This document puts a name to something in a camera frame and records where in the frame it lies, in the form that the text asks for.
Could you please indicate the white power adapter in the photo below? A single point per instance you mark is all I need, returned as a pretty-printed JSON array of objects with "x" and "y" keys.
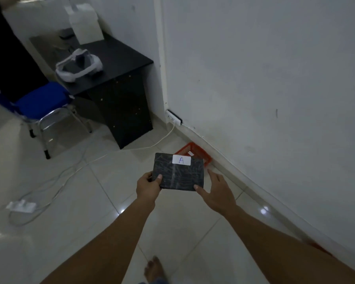
[{"x": 21, "y": 206}]

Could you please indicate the blue chair with metal legs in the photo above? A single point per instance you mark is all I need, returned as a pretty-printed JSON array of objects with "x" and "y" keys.
[{"x": 41, "y": 106}]

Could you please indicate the white headset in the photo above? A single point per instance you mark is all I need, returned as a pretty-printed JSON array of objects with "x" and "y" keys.
[{"x": 78, "y": 65}]

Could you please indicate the person's foot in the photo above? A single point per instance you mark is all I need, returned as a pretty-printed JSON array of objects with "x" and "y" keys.
[{"x": 153, "y": 270}]

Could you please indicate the person's right forearm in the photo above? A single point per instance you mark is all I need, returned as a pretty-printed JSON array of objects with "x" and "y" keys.
[{"x": 287, "y": 248}]

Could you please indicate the orange plastic basket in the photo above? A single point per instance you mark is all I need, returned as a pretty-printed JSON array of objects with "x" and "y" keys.
[{"x": 195, "y": 153}]

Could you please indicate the black box with white label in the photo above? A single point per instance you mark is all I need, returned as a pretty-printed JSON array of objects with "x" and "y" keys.
[{"x": 179, "y": 175}]

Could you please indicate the person's left hand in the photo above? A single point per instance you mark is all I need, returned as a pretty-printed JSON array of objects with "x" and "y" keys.
[{"x": 147, "y": 189}]

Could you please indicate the person's left thumb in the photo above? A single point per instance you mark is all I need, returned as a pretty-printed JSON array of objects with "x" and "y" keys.
[{"x": 157, "y": 180}]

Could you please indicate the person's right thumb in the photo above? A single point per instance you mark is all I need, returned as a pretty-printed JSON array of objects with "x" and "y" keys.
[{"x": 201, "y": 191}]

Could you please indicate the black desk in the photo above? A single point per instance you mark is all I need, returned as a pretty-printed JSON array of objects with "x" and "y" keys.
[{"x": 118, "y": 85}]

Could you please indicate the person's left forearm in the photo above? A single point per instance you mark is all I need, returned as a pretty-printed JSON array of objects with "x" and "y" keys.
[{"x": 106, "y": 245}]

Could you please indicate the person's right hand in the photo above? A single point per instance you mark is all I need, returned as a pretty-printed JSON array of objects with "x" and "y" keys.
[{"x": 220, "y": 195}]

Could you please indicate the white wall power strip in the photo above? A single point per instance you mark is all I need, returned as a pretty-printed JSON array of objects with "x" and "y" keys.
[{"x": 174, "y": 116}]

